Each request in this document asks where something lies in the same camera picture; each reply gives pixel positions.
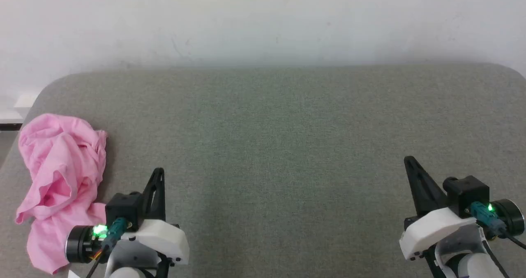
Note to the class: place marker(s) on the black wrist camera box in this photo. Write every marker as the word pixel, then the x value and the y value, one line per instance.
pixel 468 193
pixel 123 207

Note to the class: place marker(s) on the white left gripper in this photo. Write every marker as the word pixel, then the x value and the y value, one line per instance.
pixel 164 239

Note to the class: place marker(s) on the pink t-shirt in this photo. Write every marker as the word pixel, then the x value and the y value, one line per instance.
pixel 57 163

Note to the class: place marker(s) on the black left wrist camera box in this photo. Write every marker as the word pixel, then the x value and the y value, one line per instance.
pixel 123 207

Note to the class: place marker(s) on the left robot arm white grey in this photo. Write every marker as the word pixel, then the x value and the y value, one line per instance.
pixel 80 245

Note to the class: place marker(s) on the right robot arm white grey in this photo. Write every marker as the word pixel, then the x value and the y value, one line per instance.
pixel 472 265

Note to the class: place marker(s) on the grey fabric sofa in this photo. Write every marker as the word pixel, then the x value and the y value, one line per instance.
pixel 287 146

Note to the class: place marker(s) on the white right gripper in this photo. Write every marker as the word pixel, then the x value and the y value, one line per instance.
pixel 431 228

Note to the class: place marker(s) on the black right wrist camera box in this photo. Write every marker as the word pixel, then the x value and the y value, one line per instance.
pixel 468 193

